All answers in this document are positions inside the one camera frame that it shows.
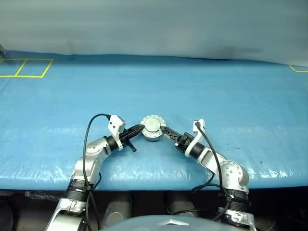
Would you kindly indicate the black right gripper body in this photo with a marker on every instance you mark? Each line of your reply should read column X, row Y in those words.
column 184, row 143

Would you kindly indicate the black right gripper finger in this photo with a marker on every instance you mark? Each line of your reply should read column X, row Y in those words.
column 170, row 138
column 170, row 132

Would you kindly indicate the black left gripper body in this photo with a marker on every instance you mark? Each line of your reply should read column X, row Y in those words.
column 125, row 138

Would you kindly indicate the silver hinged motor lid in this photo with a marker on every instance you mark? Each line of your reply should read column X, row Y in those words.
column 152, row 124

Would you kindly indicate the round silver metal disc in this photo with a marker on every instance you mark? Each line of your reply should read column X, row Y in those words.
column 154, row 137

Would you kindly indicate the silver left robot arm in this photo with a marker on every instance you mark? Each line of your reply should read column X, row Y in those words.
column 93, row 154

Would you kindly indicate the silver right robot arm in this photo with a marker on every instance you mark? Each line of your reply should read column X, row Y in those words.
column 231, row 173

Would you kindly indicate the blue plastic table cover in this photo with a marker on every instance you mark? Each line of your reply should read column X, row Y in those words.
column 96, row 96

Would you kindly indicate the dark grey rounded cylinder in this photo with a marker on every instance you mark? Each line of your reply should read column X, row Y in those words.
column 119, row 204
column 183, row 204

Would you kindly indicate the grey robot torso dome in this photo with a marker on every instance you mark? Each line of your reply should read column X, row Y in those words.
column 163, row 223

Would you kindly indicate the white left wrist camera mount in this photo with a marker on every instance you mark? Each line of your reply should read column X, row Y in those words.
column 115, row 124

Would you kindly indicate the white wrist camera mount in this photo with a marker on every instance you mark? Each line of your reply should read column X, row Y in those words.
column 115, row 124
column 199, row 130

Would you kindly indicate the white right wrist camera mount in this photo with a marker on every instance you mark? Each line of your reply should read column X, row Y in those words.
column 199, row 130

